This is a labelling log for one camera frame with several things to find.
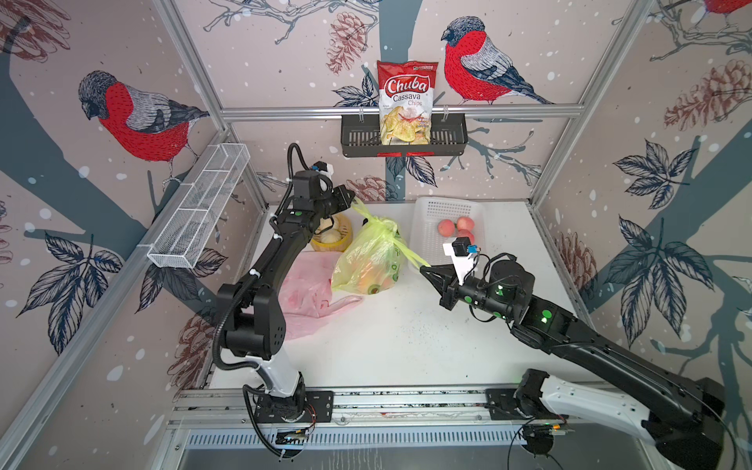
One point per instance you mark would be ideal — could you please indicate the green plastic bag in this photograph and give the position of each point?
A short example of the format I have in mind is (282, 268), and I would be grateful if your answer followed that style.
(377, 246)

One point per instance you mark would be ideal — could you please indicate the white wire mesh basket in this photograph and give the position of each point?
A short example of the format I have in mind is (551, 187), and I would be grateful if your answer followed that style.
(190, 227)

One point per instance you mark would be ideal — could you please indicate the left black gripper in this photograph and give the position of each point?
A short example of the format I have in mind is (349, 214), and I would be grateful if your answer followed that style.
(342, 202)

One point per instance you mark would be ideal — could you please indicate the black wire shelf basket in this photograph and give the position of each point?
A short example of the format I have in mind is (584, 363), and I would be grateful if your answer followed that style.
(370, 137)

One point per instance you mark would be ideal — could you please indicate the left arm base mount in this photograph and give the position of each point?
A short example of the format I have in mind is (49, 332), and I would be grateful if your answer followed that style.
(303, 407)

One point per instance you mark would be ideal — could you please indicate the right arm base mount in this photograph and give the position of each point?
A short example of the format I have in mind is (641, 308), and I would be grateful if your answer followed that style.
(524, 402)

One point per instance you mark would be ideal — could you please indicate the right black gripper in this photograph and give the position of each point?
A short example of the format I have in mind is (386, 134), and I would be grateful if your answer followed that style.
(444, 276)

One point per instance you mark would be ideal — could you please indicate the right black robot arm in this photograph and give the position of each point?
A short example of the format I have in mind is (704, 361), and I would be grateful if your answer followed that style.
(679, 417)

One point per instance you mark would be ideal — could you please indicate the pink plastic bag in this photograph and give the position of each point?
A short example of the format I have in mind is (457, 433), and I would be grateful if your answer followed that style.
(306, 295)

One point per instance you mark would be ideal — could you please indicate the Chuba cassava chips bag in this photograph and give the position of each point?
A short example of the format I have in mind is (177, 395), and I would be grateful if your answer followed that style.
(406, 96)

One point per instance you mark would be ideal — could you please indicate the white plastic crate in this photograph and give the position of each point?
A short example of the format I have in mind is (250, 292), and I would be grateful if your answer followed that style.
(425, 239)

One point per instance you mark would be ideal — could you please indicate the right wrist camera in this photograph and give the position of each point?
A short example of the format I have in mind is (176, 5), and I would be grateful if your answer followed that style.
(463, 253)

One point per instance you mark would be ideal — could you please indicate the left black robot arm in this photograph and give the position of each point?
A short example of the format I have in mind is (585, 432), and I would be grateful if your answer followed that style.
(251, 327)

